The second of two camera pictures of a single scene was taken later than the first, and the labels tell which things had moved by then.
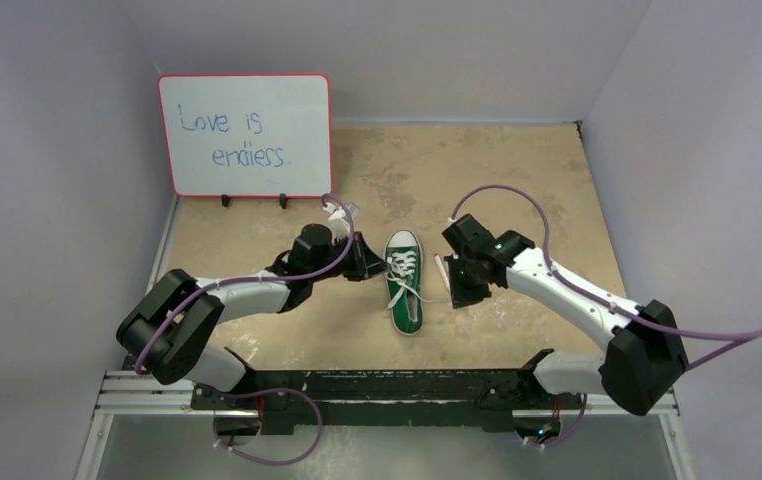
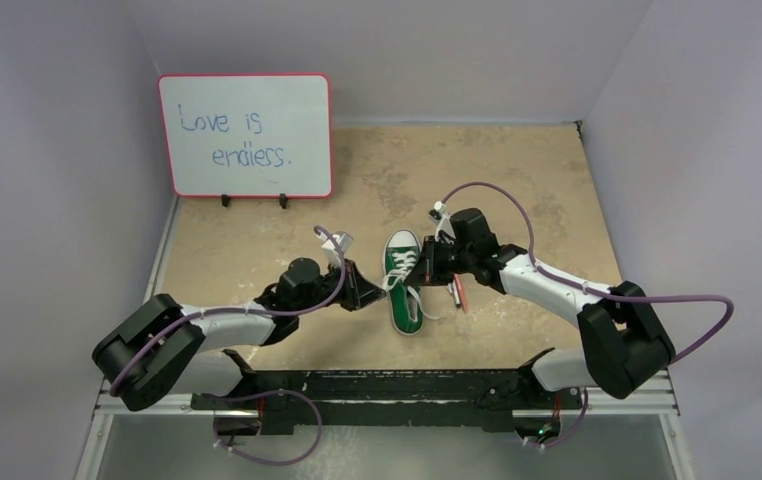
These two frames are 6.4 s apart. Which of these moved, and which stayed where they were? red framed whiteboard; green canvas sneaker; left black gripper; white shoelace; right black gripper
Moved: right black gripper; white shoelace; left black gripper
Stayed: green canvas sneaker; red framed whiteboard
